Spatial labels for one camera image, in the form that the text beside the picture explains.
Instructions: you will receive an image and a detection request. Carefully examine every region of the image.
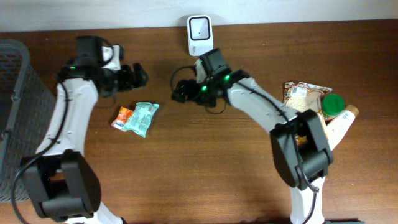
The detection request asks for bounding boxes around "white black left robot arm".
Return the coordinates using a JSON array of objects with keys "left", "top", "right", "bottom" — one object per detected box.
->
[{"left": 14, "top": 35, "right": 149, "bottom": 223}]

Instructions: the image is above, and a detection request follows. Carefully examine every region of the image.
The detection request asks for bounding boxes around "white barcode scanner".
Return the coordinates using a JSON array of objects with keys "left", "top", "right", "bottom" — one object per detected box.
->
[{"left": 187, "top": 15, "right": 214, "bottom": 57}]

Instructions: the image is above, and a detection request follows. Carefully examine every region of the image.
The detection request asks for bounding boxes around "green lid spice jar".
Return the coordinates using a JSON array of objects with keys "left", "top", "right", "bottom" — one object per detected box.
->
[{"left": 321, "top": 94, "right": 346, "bottom": 121}]

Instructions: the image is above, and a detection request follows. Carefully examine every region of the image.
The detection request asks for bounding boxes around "teal tissue packet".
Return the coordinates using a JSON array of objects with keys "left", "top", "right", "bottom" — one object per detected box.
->
[{"left": 122, "top": 102, "right": 160, "bottom": 138}]

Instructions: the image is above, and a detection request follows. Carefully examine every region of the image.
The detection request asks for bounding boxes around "brown breadcrumb bag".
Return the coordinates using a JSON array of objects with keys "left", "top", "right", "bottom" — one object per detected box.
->
[{"left": 283, "top": 81, "right": 332, "bottom": 139}]

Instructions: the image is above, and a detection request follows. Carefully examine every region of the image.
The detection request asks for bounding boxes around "white cream tube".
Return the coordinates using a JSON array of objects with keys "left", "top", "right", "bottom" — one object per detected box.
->
[{"left": 326, "top": 105, "right": 359, "bottom": 151}]

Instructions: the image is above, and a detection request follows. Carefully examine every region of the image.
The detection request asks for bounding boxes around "grey plastic mesh basket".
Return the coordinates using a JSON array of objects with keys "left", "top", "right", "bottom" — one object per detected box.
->
[{"left": 1, "top": 39, "right": 56, "bottom": 203}]

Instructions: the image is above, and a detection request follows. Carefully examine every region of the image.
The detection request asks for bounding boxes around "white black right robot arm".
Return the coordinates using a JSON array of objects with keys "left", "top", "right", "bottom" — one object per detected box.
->
[{"left": 170, "top": 49, "right": 334, "bottom": 223}]

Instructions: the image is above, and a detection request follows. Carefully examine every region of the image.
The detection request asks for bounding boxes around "small orange white packet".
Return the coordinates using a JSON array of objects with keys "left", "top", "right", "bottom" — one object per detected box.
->
[{"left": 111, "top": 106, "right": 134, "bottom": 132}]

